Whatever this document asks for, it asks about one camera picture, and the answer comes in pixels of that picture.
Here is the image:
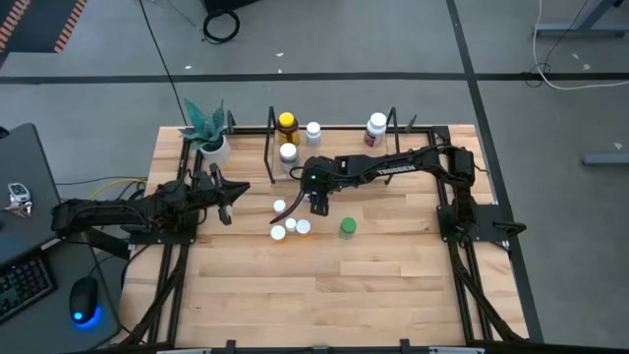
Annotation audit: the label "key fob with keys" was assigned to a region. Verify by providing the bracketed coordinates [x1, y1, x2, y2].
[3, 181, 33, 218]

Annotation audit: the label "coiled black cable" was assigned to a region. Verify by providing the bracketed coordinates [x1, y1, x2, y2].
[201, 8, 242, 45]

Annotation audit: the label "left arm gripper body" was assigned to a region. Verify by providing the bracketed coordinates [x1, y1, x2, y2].
[195, 162, 233, 227]

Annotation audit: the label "green succulent plant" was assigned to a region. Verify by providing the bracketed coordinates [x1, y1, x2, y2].
[179, 96, 228, 151]

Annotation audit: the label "silver metal bracket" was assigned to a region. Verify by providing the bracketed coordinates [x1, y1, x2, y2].
[156, 346, 213, 354]
[427, 346, 486, 354]

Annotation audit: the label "black backlit keyboard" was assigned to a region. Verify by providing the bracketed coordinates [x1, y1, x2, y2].
[0, 253, 56, 325]

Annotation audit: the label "white floor cable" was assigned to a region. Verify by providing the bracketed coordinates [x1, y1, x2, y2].
[533, 0, 629, 91]

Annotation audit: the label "white-capped bottle maroon label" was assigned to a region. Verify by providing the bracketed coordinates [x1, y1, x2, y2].
[363, 111, 388, 148]

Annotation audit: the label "long black floor cable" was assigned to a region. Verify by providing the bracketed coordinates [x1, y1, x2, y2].
[138, 0, 189, 125]

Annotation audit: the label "yellow cable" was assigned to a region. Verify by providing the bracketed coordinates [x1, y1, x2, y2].
[90, 177, 147, 198]

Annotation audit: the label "brown jar yellow lid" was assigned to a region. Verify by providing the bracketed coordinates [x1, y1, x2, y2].
[275, 111, 301, 147]

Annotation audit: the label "white bottle grey label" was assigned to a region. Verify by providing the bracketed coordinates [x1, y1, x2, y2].
[305, 121, 323, 148]

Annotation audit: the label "black aluminium table frame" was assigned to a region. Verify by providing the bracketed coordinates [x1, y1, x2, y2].
[120, 122, 530, 354]

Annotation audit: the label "white plant pot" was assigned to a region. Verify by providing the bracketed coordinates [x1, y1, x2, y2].
[199, 135, 232, 165]

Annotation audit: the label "black computer mouse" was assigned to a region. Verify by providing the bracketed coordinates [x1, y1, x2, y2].
[68, 275, 99, 325]

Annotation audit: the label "clear bottle green label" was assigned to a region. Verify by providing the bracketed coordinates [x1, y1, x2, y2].
[278, 142, 300, 174]

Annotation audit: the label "dark grey side desk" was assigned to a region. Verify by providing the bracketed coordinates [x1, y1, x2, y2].
[0, 122, 123, 354]

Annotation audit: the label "green-capped bottle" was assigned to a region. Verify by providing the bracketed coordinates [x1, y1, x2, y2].
[338, 216, 359, 241]

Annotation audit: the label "dark mat orange stripes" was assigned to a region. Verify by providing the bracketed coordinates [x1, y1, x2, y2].
[0, 0, 89, 68]

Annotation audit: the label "black floor object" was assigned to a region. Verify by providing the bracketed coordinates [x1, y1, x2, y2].
[203, 0, 261, 14]

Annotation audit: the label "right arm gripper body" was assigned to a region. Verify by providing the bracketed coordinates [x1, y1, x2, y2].
[294, 156, 343, 196]

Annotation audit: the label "grey table leg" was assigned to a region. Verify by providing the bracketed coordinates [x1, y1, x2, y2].
[582, 151, 629, 166]
[534, 0, 629, 38]

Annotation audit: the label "black wire shelf rack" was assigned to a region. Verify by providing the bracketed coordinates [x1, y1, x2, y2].
[263, 105, 403, 187]

